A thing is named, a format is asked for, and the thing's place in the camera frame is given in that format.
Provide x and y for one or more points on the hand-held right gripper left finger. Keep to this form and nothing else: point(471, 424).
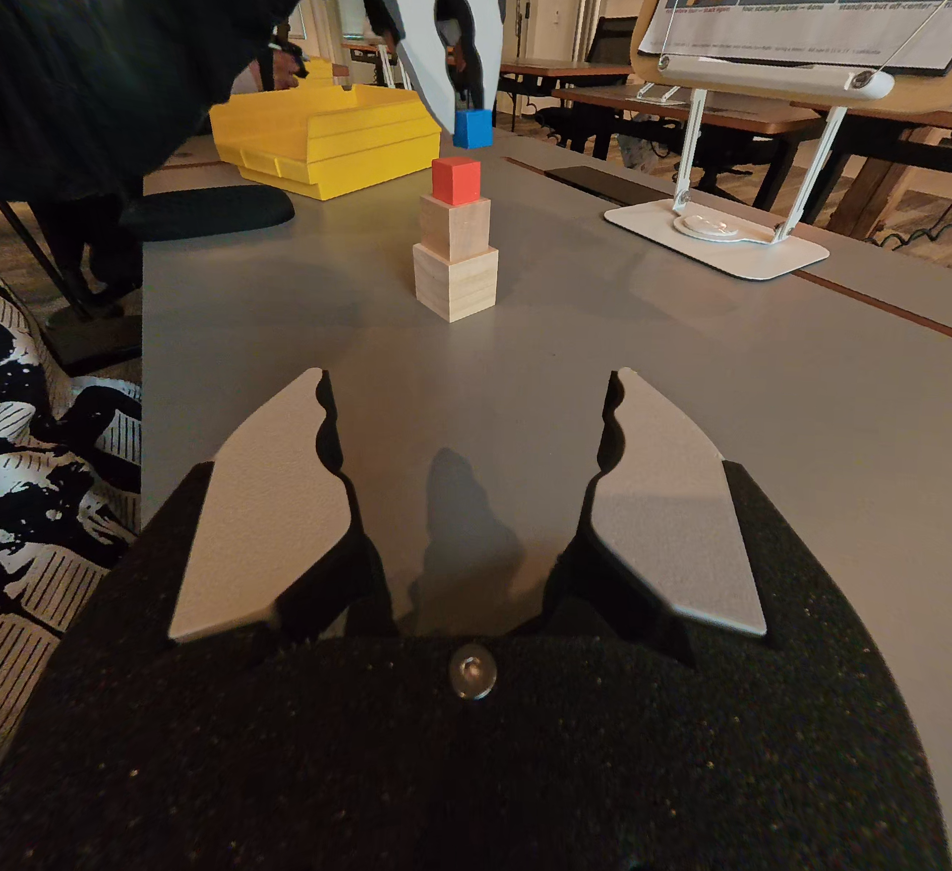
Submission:
point(261, 529)

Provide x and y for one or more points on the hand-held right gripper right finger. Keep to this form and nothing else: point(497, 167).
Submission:
point(677, 529)

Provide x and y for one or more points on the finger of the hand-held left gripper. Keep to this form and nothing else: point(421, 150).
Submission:
point(420, 23)
point(488, 23)

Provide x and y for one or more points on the tiny blue cube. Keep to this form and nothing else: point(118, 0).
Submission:
point(473, 129)

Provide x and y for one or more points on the small red cube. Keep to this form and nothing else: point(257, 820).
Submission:
point(457, 182)

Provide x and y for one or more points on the medium wooden cube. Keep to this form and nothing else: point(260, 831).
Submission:
point(454, 228)

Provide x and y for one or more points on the large wooden cube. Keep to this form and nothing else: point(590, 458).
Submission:
point(455, 286)

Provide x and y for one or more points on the person's left forearm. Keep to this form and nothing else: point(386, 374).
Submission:
point(149, 53)

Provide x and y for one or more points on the black office chair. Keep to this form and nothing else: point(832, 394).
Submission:
point(610, 41)

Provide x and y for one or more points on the yellow plastic bin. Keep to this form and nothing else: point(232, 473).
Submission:
point(327, 139)

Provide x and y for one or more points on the long wooden office table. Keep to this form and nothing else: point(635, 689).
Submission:
point(744, 109)

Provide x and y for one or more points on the black wrist rest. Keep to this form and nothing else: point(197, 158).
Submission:
point(208, 211)

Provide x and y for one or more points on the white document stand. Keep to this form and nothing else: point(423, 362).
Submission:
point(722, 224)

